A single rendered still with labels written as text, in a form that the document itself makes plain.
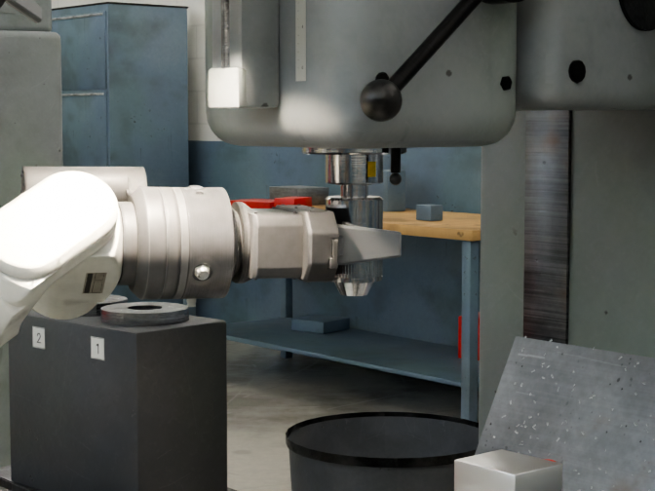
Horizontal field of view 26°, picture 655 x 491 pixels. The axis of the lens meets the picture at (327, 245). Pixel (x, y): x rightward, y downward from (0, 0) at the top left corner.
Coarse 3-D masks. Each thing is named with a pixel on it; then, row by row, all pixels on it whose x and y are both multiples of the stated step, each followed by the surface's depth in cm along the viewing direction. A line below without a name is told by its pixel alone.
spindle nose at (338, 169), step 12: (336, 156) 113; (348, 156) 113; (360, 156) 113; (372, 156) 113; (336, 168) 113; (348, 168) 113; (360, 168) 113; (336, 180) 113; (348, 180) 113; (360, 180) 113; (372, 180) 113
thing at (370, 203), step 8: (328, 200) 114; (336, 200) 114; (344, 200) 113; (352, 200) 113; (360, 200) 113; (368, 200) 113; (376, 200) 114; (328, 208) 114; (336, 208) 114; (344, 208) 113; (352, 208) 113; (360, 208) 113; (368, 208) 113; (376, 208) 114
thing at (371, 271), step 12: (336, 216) 114; (348, 216) 113; (360, 216) 113; (372, 216) 114; (348, 264) 114; (360, 264) 114; (372, 264) 114; (336, 276) 114; (348, 276) 114; (360, 276) 114; (372, 276) 114
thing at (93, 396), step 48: (48, 336) 147; (96, 336) 141; (144, 336) 138; (192, 336) 142; (48, 384) 148; (96, 384) 142; (144, 384) 138; (192, 384) 143; (48, 432) 148; (96, 432) 142; (144, 432) 139; (192, 432) 143; (48, 480) 149; (96, 480) 143; (144, 480) 139; (192, 480) 143
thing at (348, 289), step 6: (342, 288) 115; (348, 288) 115; (354, 288) 115; (360, 288) 115; (366, 288) 115; (342, 294) 116; (348, 294) 115; (354, 294) 115; (360, 294) 115; (366, 294) 116
